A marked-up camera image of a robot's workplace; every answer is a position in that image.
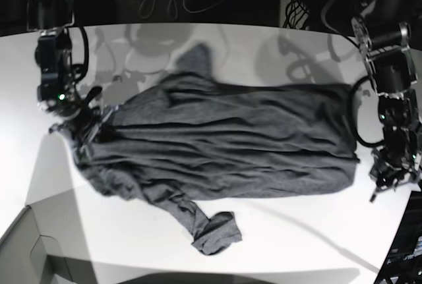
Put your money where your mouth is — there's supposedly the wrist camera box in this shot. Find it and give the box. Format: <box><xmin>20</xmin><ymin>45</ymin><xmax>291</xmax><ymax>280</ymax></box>
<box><xmin>73</xmin><ymin>145</ymin><xmax>92</xmax><ymax>166</ymax></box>

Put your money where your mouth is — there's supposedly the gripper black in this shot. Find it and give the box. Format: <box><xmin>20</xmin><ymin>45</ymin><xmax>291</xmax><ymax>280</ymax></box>
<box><xmin>369</xmin><ymin>148</ymin><xmax>421</xmax><ymax>202</ymax></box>
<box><xmin>49</xmin><ymin>103</ymin><xmax>119</xmax><ymax>148</ymax></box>

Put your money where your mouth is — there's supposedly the dark grey t-shirt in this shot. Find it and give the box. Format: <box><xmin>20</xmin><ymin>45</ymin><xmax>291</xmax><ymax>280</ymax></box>
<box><xmin>76</xmin><ymin>45</ymin><xmax>359</xmax><ymax>256</ymax></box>

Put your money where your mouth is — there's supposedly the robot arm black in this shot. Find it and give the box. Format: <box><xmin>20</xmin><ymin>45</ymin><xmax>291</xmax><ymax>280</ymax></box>
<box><xmin>26</xmin><ymin>0</ymin><xmax>113</xmax><ymax>148</ymax></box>
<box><xmin>347</xmin><ymin>0</ymin><xmax>421</xmax><ymax>202</ymax></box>

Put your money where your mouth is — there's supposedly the black cable bundle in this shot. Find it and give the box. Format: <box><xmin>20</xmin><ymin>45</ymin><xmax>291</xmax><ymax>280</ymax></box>
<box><xmin>284</xmin><ymin>0</ymin><xmax>311</xmax><ymax>30</ymax></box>

